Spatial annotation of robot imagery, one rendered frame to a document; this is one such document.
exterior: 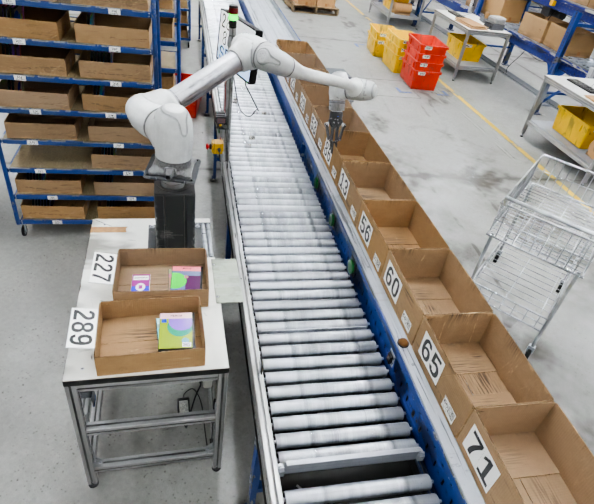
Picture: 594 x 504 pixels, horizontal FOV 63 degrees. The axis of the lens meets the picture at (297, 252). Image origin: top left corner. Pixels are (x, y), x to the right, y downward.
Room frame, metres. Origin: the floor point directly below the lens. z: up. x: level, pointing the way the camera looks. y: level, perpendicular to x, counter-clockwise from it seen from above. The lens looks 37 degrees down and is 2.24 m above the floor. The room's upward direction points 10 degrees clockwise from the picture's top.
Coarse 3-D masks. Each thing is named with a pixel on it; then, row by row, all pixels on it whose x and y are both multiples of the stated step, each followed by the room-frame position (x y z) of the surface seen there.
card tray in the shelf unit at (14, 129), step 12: (12, 120) 2.80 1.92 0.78; (24, 120) 2.88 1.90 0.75; (36, 120) 2.91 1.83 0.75; (48, 120) 2.95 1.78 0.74; (60, 120) 2.97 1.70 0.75; (72, 120) 3.00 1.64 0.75; (12, 132) 2.65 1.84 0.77; (24, 132) 2.67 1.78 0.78; (36, 132) 2.69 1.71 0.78; (48, 132) 2.71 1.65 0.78; (60, 132) 2.73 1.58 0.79; (72, 132) 2.76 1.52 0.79
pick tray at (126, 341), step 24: (120, 312) 1.34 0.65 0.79; (144, 312) 1.37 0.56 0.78; (168, 312) 1.40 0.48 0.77; (96, 336) 1.15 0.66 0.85; (120, 336) 1.24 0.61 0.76; (144, 336) 1.26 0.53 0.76; (96, 360) 1.05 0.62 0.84; (120, 360) 1.08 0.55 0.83; (144, 360) 1.11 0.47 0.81; (168, 360) 1.13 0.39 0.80; (192, 360) 1.16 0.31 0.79
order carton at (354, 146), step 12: (348, 132) 2.87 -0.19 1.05; (360, 132) 2.89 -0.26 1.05; (324, 144) 2.80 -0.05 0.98; (348, 144) 2.88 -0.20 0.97; (360, 144) 2.90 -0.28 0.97; (372, 144) 2.83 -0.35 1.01; (324, 156) 2.75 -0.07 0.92; (336, 156) 2.55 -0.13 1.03; (348, 156) 2.86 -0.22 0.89; (360, 156) 2.90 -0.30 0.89; (372, 156) 2.79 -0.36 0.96; (384, 156) 2.64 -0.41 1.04; (336, 168) 2.51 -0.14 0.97; (336, 180) 2.47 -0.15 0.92
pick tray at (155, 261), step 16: (128, 256) 1.65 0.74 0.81; (144, 256) 1.67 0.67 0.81; (160, 256) 1.69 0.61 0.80; (176, 256) 1.71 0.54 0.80; (192, 256) 1.73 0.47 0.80; (128, 272) 1.60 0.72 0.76; (144, 272) 1.62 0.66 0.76; (160, 272) 1.64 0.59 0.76; (112, 288) 1.40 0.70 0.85; (128, 288) 1.50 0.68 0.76; (160, 288) 1.54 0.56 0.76; (208, 288) 1.49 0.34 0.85; (208, 304) 1.49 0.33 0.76
